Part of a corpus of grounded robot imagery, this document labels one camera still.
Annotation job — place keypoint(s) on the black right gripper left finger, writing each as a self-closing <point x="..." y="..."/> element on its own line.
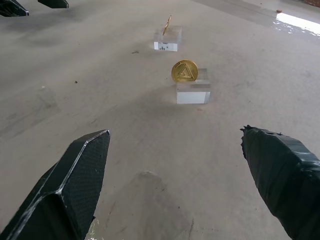
<point x="75" y="180"/>

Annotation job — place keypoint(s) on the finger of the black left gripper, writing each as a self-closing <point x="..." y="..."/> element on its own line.
<point x="53" y="3"/>
<point x="11" y="9"/>

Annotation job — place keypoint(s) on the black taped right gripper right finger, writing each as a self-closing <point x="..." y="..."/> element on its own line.
<point x="282" y="180"/>

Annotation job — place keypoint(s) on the clear acrylic block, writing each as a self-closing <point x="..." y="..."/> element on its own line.
<point x="167" y="39"/>
<point x="193" y="90"/>

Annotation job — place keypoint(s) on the gold coin with triangle emblem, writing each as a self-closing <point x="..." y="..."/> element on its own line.
<point x="184" y="71"/>

